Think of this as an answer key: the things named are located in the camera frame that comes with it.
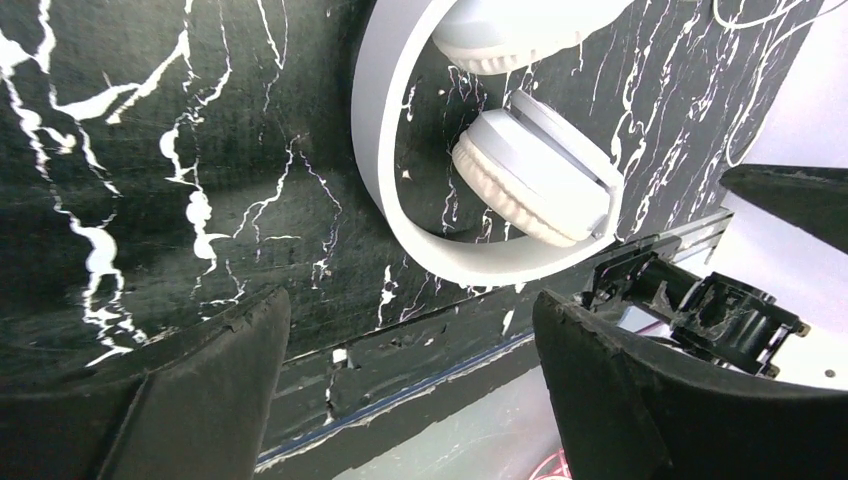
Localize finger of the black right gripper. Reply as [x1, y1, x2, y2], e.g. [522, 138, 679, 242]
[720, 164, 847, 253]

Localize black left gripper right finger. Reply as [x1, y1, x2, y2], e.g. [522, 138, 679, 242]
[532, 291, 847, 479]

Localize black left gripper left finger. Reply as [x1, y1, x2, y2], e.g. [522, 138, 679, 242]
[1, 287, 291, 479]

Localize white beige headphones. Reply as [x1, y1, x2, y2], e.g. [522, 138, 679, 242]
[350, 1, 627, 287]

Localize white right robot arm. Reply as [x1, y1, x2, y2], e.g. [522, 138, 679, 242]
[580, 164, 847, 390]

